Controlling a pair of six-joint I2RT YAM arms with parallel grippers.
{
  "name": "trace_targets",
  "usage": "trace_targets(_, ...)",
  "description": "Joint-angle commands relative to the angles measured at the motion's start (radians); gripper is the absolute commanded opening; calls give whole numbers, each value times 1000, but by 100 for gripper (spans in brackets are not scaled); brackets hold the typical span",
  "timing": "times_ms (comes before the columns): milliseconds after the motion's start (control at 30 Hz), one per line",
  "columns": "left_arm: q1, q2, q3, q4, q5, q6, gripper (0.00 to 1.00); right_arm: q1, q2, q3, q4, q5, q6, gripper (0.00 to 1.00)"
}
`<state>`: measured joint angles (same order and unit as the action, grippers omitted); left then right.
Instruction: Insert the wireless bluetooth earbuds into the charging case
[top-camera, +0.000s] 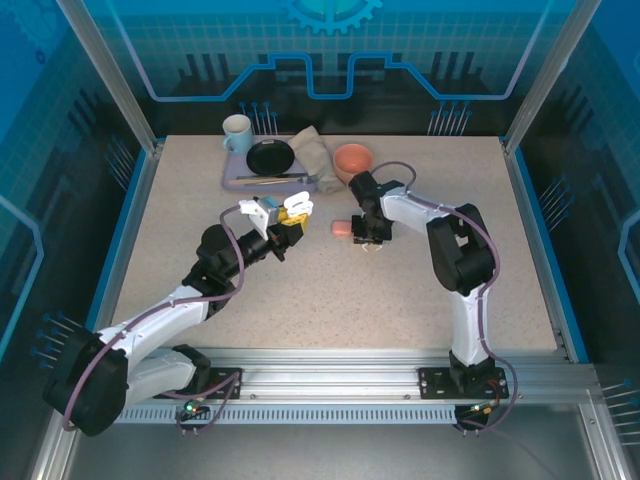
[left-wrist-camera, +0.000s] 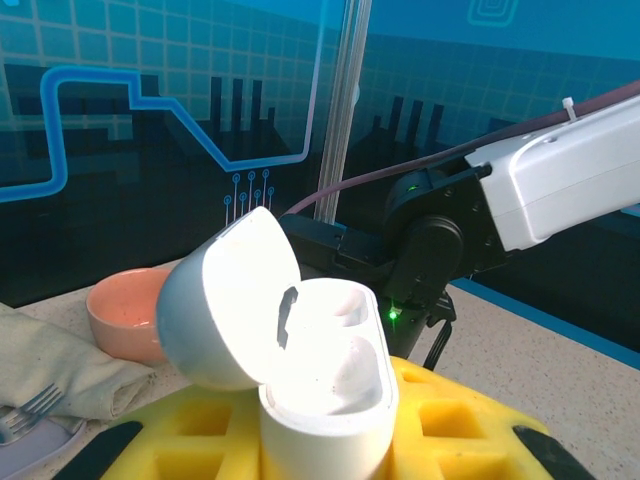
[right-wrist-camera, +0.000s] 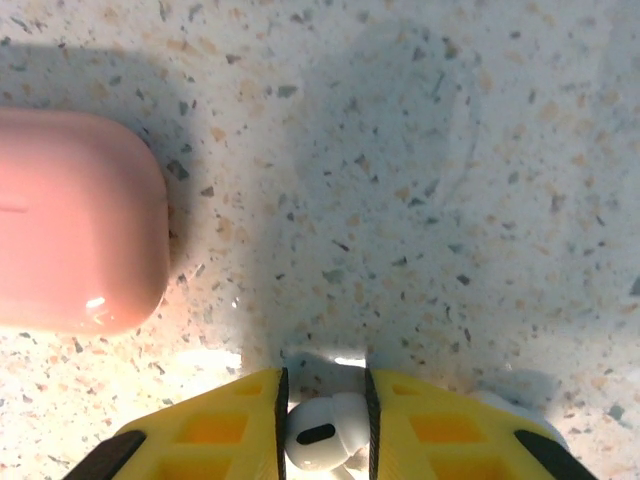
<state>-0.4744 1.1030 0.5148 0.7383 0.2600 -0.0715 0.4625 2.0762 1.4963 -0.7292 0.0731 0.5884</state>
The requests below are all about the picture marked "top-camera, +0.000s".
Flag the slotted grey cable duct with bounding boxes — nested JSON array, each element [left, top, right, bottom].
[[79, 404, 461, 425]]

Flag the metal fork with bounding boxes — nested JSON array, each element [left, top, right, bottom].
[[235, 172, 322, 184]]

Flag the white earbud charging case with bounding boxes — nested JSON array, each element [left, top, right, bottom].
[[282, 190, 316, 214]]

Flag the black round plate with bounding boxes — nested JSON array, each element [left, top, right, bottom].
[[245, 139, 296, 176]]

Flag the lavender plastic tray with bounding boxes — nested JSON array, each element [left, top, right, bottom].
[[221, 133, 321, 195]]

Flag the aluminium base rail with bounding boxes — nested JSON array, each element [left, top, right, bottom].
[[144, 347, 601, 404]]

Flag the light blue mug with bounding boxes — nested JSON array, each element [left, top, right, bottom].
[[221, 113, 254, 155]]

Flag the beige folded cloth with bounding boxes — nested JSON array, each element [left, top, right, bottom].
[[288, 125, 346, 195]]

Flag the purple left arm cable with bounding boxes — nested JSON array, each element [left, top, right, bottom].
[[59, 205, 246, 434]]

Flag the aluminium frame post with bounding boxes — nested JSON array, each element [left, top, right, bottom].
[[55, 0, 165, 157], [501, 0, 605, 157]]

